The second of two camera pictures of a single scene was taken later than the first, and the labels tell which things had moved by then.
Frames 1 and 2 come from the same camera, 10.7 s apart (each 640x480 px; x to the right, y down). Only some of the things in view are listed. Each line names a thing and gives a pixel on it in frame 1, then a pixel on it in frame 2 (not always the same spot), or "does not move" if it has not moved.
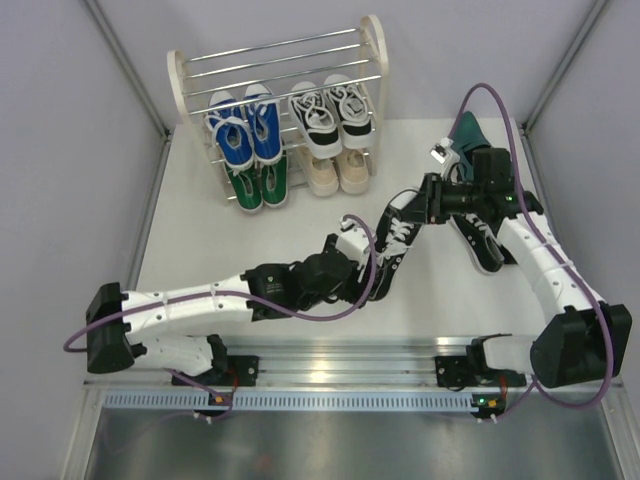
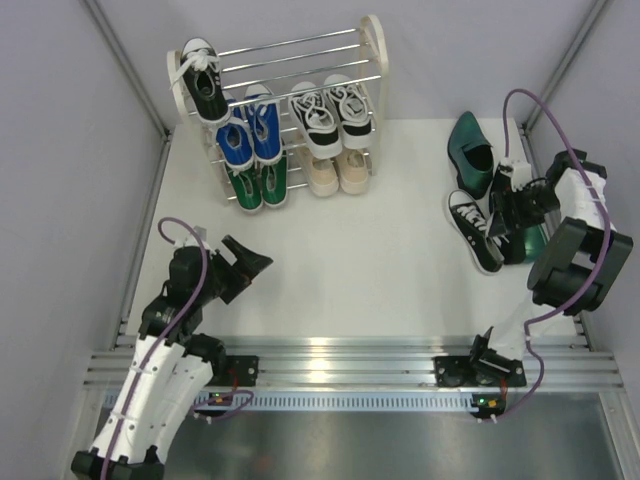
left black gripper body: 350,290 → 223,279
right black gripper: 427,206 → 508,200
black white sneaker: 352,110 does not move
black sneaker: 403,219 → 199,78
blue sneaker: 232,130 does not move
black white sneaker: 314,116 does not move
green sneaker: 275,182 does not move
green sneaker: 247,187 does not move
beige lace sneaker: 354,171 does not move
